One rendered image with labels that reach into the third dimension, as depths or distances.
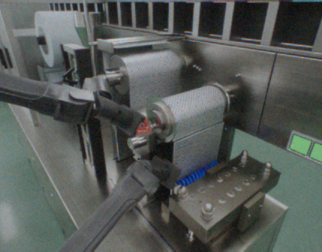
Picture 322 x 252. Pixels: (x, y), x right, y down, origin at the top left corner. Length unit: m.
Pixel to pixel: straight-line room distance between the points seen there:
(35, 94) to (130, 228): 0.53
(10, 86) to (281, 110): 0.74
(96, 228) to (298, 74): 0.67
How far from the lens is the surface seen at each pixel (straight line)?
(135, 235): 0.84
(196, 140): 0.78
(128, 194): 0.51
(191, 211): 0.73
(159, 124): 0.69
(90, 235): 0.46
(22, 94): 0.57
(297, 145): 0.85
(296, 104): 0.82
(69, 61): 0.95
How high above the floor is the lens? 1.57
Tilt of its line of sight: 29 degrees down
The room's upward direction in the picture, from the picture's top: straight up
